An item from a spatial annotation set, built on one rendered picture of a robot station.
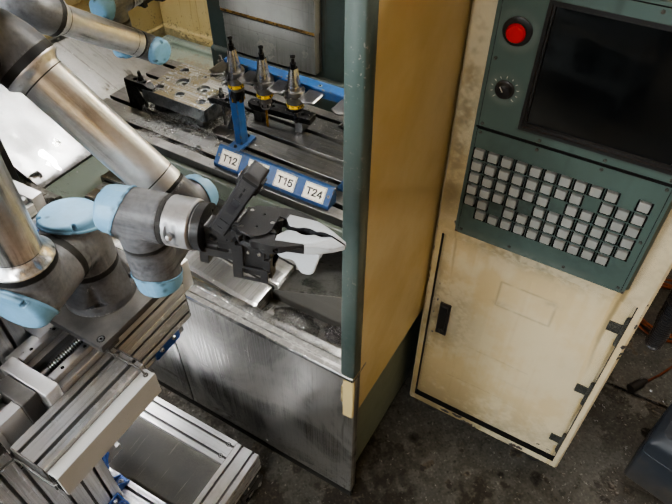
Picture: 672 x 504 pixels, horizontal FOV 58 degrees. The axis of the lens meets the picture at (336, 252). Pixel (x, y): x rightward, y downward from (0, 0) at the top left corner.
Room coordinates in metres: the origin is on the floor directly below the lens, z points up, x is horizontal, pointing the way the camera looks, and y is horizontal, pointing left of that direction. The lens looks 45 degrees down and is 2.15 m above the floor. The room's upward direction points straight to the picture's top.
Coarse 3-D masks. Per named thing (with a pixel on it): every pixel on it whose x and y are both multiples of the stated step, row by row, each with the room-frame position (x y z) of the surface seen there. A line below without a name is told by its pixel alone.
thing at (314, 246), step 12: (288, 240) 0.57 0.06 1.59; (300, 240) 0.57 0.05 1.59; (312, 240) 0.57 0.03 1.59; (324, 240) 0.57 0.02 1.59; (336, 240) 0.58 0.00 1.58; (288, 252) 0.57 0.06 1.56; (312, 252) 0.56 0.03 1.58; (324, 252) 0.56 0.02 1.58; (300, 264) 0.57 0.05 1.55; (312, 264) 0.56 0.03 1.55
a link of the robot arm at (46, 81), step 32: (0, 32) 0.80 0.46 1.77; (32, 32) 0.84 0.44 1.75; (32, 64) 0.80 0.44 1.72; (64, 64) 0.85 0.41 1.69; (32, 96) 0.79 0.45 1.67; (64, 96) 0.80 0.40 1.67; (96, 96) 0.83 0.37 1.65; (64, 128) 0.79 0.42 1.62; (96, 128) 0.78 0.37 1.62; (128, 128) 0.81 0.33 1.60; (128, 160) 0.77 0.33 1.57; (160, 160) 0.79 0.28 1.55; (192, 192) 0.78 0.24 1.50
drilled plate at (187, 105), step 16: (160, 80) 2.04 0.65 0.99; (176, 80) 2.04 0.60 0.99; (192, 80) 2.04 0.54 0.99; (208, 80) 2.04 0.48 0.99; (224, 80) 2.04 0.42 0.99; (144, 96) 1.98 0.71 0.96; (160, 96) 1.94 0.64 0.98; (176, 96) 1.93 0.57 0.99; (192, 96) 1.93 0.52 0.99; (192, 112) 1.86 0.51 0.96; (208, 112) 1.85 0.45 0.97
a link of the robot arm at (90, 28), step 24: (0, 0) 1.38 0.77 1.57; (24, 0) 1.39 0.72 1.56; (48, 0) 1.42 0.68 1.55; (48, 24) 1.39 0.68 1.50; (72, 24) 1.45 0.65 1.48; (96, 24) 1.50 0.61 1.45; (120, 24) 1.58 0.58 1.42; (120, 48) 1.55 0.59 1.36; (144, 48) 1.60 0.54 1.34; (168, 48) 1.64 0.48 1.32
